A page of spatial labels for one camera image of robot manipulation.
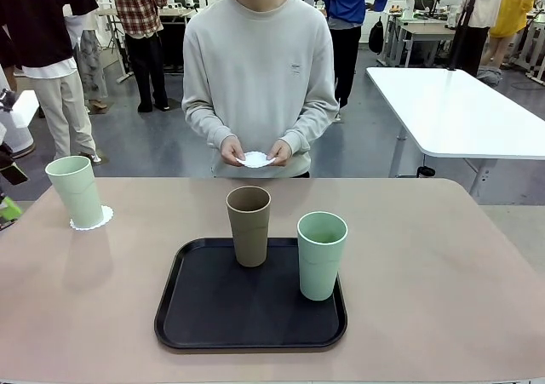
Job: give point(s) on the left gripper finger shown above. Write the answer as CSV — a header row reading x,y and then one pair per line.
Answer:
x,y
8,211
12,169

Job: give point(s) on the pale green plastic cup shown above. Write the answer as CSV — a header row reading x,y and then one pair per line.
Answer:
x,y
78,196
319,269

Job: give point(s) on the brown plastic cup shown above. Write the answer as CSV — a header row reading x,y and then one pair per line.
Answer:
x,y
249,239

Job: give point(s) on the white scalloped paper coaster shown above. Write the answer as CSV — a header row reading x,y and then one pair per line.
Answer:
x,y
255,159
106,218

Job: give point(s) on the person's right forearm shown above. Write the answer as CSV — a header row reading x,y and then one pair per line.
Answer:
x,y
204,124

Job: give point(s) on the person's left forearm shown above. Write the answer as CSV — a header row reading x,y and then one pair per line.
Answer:
x,y
311,124

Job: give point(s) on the person's right hand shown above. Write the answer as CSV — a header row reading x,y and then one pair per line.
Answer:
x,y
232,152

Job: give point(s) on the person's left hand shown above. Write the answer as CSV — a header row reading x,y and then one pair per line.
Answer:
x,y
281,152

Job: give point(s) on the white cylindrical air purifier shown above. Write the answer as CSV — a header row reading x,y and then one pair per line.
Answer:
x,y
23,139

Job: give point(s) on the person in grey skirt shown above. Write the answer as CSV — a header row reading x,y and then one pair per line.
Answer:
x,y
91,60

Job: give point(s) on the person in black top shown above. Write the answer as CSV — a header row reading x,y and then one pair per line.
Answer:
x,y
38,18

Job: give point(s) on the person in plaid shirt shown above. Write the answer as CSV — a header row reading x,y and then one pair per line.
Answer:
x,y
136,5

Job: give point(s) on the black plastic tray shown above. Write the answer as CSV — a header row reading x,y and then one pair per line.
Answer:
x,y
238,316

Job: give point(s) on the person in grey sweatshirt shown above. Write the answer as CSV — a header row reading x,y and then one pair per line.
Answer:
x,y
255,60

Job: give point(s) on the black hanging bag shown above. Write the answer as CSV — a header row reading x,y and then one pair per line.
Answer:
x,y
376,37

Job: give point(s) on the grey desk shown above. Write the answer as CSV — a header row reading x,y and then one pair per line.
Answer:
x,y
421,30

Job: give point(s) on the white table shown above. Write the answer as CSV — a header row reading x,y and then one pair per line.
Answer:
x,y
460,111

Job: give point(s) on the black tripod stand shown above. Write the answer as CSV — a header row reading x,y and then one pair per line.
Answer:
x,y
462,30

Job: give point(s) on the grey cloth bundle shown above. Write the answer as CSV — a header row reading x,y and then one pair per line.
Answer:
x,y
489,75

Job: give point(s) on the person in cream top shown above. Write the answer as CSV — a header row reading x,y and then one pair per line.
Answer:
x,y
485,1

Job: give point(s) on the person in yellow coat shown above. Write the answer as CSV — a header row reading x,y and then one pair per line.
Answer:
x,y
515,9

